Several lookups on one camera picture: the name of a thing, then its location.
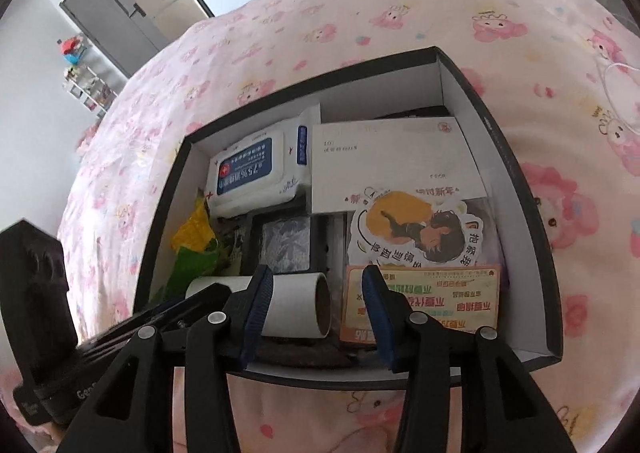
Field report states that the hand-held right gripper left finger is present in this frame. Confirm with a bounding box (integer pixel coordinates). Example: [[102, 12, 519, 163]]
[[60, 264, 275, 453]]

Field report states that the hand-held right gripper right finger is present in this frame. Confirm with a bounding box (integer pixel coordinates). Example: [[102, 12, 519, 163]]
[[361, 264, 578, 453]]

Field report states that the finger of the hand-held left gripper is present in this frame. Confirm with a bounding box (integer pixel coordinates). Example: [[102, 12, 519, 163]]
[[77, 283, 233, 359]]

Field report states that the white paper roll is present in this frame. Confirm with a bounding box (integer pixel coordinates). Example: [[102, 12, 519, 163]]
[[185, 272, 332, 339]]

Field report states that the black square frame box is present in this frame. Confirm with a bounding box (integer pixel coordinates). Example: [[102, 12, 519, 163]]
[[242, 213, 326, 279]]

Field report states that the orange printed card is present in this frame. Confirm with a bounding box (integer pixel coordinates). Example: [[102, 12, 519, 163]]
[[339, 263, 502, 345]]

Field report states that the cartoon figure sticker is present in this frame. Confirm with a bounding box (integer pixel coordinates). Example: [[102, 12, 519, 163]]
[[346, 189, 483, 268]]

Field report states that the white wet wipes pack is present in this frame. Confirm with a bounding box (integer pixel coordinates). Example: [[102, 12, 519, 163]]
[[205, 103, 322, 220]]

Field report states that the white paper envelope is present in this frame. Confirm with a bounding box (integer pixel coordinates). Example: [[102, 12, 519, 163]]
[[311, 116, 488, 215]]

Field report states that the black storage box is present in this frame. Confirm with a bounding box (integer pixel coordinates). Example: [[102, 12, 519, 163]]
[[131, 46, 565, 390]]

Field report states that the green snack packet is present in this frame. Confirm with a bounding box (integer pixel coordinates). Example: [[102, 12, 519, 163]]
[[160, 198, 236, 304]]

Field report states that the white shelf rack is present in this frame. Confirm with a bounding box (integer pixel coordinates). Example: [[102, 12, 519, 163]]
[[62, 64, 121, 119]]

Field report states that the red toy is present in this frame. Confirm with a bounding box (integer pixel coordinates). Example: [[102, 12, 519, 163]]
[[59, 33, 87, 57]]

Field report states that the pink printed blanket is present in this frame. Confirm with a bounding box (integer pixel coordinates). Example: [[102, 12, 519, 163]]
[[0, 0, 640, 453]]

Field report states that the grey brown cabinet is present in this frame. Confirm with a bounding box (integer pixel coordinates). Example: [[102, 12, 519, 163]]
[[130, 0, 216, 50]]

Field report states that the grey door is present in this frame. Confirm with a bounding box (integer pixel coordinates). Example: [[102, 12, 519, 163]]
[[59, 0, 216, 79]]

